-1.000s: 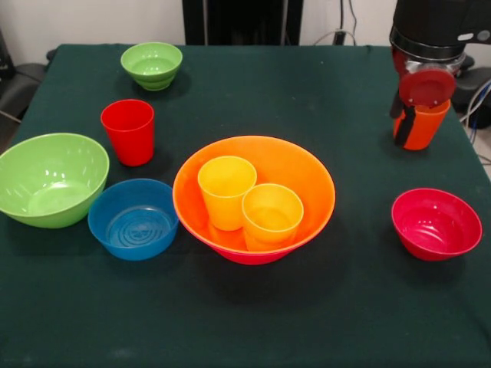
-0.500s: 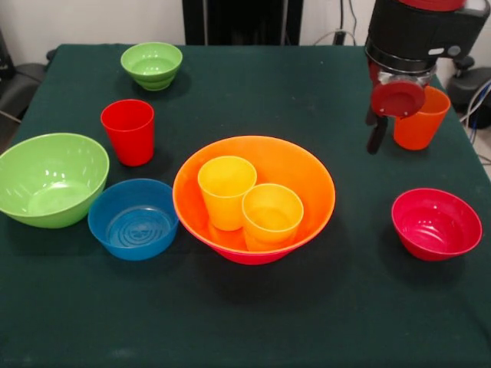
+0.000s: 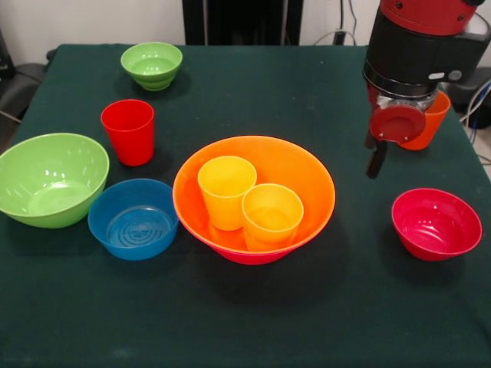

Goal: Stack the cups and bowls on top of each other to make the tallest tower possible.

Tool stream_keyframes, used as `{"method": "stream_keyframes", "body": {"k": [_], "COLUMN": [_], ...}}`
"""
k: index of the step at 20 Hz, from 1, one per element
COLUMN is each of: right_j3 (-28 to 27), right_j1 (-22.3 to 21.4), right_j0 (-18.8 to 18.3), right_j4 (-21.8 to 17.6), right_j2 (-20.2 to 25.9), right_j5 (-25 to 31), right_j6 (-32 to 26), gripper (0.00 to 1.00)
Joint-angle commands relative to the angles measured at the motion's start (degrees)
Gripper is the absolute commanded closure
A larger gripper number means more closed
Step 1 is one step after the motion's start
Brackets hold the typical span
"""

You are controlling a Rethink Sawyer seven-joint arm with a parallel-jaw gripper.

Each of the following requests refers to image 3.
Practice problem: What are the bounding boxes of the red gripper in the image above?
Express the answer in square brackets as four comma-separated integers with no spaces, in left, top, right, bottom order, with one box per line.
[364,82,427,179]

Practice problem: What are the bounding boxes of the large orange bowl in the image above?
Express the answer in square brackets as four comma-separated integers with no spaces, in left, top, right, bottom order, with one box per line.
[172,135,337,255]

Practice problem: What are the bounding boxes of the orange cup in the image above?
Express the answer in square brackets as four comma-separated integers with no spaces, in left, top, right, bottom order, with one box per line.
[398,90,451,151]

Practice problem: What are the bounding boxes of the red bowl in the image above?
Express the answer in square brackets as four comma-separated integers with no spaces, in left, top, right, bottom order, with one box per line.
[390,187,483,262]

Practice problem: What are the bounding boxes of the black equipment base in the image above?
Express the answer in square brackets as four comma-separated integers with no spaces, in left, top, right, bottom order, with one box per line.
[447,64,491,114]

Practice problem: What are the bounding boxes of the black cabinet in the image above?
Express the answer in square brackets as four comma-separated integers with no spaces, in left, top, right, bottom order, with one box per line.
[183,0,304,46]

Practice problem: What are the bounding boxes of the dark green tablecloth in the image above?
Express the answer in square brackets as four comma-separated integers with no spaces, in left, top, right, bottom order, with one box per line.
[0,44,491,368]

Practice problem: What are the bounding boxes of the small green bowl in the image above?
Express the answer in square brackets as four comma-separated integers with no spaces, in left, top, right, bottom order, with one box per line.
[120,41,183,92]

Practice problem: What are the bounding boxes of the red cup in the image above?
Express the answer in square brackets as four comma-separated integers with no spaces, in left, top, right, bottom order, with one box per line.
[100,99,156,167]

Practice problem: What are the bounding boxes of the blue bowl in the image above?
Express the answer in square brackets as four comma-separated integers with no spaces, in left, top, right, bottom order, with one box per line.
[87,178,180,262]

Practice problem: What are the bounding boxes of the large green bowl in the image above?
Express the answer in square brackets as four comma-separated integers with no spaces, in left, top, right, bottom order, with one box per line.
[0,133,110,230]

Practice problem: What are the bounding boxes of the black chair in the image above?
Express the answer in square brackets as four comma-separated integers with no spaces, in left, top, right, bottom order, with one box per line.
[0,26,58,123]

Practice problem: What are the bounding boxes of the blue and white cables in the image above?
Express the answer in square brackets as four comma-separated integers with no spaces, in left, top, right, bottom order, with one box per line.
[459,78,491,131]

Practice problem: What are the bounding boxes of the white cable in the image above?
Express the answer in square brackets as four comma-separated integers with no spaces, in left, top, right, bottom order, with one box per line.
[312,28,358,46]

